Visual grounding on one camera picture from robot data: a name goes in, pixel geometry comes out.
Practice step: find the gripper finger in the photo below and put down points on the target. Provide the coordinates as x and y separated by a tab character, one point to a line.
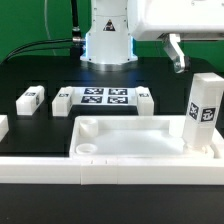
175	53

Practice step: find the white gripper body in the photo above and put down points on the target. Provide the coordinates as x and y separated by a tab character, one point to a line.
151	20

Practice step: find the white desk top tray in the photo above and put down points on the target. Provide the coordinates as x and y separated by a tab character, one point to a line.
128	136

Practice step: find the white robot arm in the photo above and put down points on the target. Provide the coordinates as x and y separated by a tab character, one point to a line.
116	24

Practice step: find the white marker plate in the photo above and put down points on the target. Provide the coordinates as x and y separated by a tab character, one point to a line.
107	96

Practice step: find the white left fence piece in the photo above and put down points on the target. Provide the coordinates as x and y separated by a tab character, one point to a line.
3	126

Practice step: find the black vertical cable connector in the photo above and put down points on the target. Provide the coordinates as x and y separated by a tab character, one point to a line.
75	21

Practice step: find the white front fence wall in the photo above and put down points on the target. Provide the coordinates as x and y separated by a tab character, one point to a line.
117	171

